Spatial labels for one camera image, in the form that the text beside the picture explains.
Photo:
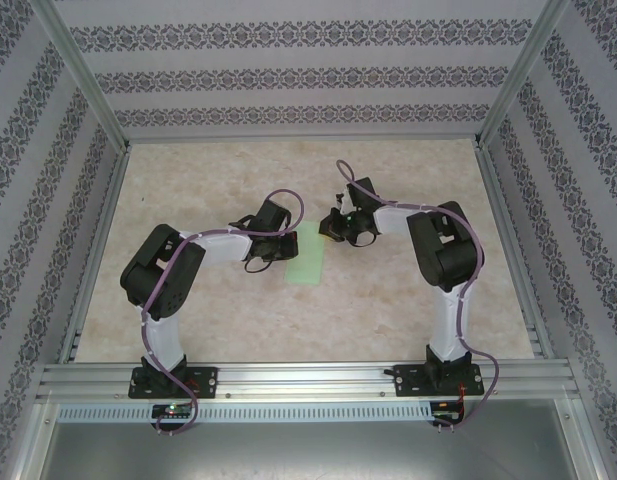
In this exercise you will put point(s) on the light green paper sheet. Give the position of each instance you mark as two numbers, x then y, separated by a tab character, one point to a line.
308	265

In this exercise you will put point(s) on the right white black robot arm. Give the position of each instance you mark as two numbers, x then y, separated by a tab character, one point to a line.
453	245

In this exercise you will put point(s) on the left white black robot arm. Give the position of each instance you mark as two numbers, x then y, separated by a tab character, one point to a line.
163	270

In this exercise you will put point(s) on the grey metal sheet panel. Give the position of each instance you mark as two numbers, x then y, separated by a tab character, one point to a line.
308	450

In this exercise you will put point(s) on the left small circuit board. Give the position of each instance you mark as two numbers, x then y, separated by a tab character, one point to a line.
170	410

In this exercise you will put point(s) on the small circuit board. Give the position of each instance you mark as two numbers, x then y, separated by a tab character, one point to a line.
170	410
445	407

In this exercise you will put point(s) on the right small circuit board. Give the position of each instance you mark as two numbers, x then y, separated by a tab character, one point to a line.
445	407

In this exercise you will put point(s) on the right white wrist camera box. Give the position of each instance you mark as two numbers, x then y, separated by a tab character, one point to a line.
344	202

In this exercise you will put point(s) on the aluminium rear frame bar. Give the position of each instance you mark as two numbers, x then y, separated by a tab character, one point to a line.
303	137

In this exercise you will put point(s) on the aluminium mounting rail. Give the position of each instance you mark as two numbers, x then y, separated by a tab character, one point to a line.
308	380

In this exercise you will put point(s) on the right aluminium side rail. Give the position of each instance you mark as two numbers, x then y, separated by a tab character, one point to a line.
512	250

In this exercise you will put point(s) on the aluminium side rail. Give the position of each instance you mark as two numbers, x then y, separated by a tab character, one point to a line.
512	250
99	250

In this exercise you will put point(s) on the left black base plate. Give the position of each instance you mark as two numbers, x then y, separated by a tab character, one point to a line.
208	382

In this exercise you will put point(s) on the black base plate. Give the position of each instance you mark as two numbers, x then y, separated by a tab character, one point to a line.
408	382
208	382

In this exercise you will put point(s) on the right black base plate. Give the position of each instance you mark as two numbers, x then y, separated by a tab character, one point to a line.
408	382

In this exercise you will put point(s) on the left aluminium side rail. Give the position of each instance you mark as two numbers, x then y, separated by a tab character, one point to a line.
99	250

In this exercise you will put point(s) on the right aluminium frame post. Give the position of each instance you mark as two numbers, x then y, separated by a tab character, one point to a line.
523	75

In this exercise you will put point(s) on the aluminium frame post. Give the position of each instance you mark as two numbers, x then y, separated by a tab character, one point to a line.
78	75
523	75

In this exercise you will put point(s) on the left aluminium frame post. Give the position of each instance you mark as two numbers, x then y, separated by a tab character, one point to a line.
78	75

